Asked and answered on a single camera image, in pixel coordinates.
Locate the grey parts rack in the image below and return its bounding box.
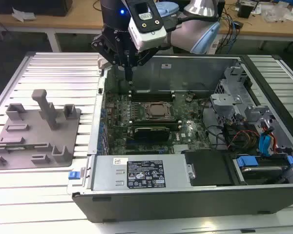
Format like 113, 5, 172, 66
0, 89, 83, 171

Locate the small black box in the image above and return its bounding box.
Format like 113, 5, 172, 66
236, 0, 257, 18

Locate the white case handle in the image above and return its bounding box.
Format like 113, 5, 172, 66
97, 56, 111, 71

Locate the red and yellow wire bundle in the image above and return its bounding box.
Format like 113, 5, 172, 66
230, 130, 259, 150

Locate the black internal cable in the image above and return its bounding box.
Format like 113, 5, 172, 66
201, 99, 235, 149

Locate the large black box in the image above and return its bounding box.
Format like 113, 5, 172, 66
0, 0, 73, 17

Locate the black RAM slot row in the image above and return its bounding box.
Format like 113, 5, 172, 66
128, 89, 176, 103
129, 118, 182, 130

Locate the silver power supply with label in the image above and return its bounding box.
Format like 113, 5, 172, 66
89, 155, 195, 191

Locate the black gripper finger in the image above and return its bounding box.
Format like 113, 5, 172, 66
91, 33, 129, 82
128, 46, 160, 82

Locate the black camera cable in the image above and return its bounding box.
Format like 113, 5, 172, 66
165, 0, 226, 32

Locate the black plastic shroud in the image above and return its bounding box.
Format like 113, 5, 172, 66
184, 150, 236, 188

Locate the hard disk in blue carrier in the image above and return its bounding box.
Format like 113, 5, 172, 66
231, 156, 293, 186

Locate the wooden desk with white frame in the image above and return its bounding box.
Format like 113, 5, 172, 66
0, 7, 293, 53

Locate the silver chipset heat sink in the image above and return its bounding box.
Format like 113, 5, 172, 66
172, 144, 190, 155

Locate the crumpled white paper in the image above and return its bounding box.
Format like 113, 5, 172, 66
11, 6, 37, 23

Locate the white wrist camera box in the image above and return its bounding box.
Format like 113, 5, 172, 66
127, 0, 167, 52

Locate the blue flat wire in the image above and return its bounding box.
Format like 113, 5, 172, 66
258, 135, 275, 156

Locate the silver metal drive cage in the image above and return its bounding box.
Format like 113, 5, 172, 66
209, 65, 278, 130

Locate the clear plastic bag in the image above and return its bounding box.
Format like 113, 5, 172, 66
260, 8, 293, 24

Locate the black and silver PC case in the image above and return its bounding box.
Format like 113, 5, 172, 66
67, 54, 293, 224

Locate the CPU with metal top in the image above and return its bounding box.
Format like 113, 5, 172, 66
148, 103, 172, 117

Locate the metal socket cover frame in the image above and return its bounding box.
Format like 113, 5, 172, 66
143, 101, 176, 120

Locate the green motherboard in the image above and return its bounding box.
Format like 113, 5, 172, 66
103, 69, 217, 156

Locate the black graphics card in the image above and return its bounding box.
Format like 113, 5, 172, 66
132, 125, 171, 142

